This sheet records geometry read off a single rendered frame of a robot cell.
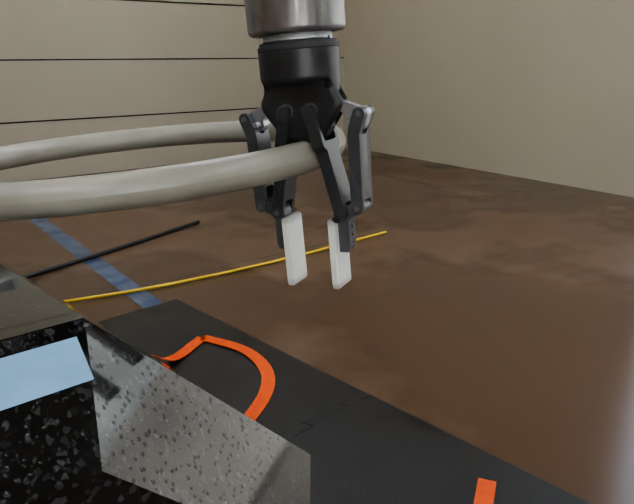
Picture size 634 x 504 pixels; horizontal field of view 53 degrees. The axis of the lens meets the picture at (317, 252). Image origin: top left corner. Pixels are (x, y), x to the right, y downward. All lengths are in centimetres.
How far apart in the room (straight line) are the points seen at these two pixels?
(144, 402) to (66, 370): 8
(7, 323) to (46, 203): 10
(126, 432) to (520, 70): 554
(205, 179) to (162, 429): 22
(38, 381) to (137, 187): 16
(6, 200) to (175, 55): 593
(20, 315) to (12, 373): 7
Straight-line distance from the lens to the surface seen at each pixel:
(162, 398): 59
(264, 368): 223
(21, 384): 52
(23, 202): 53
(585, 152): 559
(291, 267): 64
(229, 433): 66
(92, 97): 615
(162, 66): 639
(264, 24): 58
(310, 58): 58
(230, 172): 53
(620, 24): 547
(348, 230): 61
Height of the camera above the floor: 106
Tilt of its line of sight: 17 degrees down
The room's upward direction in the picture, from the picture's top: straight up
